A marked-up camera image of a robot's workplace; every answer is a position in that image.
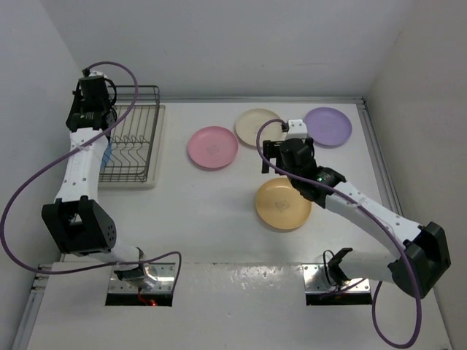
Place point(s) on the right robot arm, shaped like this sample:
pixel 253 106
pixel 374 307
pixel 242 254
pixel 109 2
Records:
pixel 418 254

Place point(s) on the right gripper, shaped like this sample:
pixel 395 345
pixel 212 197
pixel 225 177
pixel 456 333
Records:
pixel 271 150

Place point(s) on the metal base plate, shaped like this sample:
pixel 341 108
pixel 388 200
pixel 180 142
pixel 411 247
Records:
pixel 315 282
pixel 153 278

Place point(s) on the cream plate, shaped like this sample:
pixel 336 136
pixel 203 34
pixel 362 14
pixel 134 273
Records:
pixel 248 124

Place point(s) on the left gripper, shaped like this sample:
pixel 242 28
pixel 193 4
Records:
pixel 76 98

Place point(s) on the orange plate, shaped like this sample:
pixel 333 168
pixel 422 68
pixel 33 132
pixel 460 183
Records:
pixel 280 205

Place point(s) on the far lilac plate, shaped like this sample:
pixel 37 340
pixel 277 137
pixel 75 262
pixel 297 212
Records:
pixel 328 126

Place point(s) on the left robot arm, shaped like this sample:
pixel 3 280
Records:
pixel 75 220

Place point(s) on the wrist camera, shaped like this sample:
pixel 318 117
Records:
pixel 294 129
pixel 92 76

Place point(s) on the pink plate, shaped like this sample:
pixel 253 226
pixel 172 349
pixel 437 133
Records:
pixel 213 147

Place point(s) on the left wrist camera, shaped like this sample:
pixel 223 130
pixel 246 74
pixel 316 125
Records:
pixel 92 76

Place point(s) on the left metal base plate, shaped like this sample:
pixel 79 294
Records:
pixel 153 278

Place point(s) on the blue plate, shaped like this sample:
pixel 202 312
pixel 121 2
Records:
pixel 106 156

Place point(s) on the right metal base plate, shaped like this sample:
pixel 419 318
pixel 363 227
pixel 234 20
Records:
pixel 315 282

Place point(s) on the beige drip tray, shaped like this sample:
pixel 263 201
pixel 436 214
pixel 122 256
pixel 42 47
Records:
pixel 158 146

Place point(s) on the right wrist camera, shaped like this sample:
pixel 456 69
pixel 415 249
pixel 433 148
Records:
pixel 294 129

